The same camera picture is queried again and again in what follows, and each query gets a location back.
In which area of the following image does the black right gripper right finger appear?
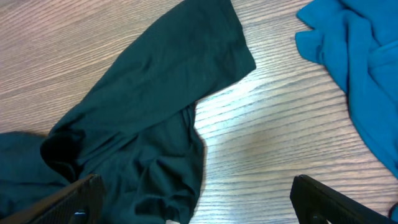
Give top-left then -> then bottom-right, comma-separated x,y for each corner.
290,175 -> 395,224

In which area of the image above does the blue t-shirt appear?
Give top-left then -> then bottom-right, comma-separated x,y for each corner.
295,0 -> 397,175

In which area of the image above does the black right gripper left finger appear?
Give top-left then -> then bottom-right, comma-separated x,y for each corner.
1,174 -> 106,224

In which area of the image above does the black t-shirt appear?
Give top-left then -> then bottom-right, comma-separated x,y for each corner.
1,0 -> 256,223

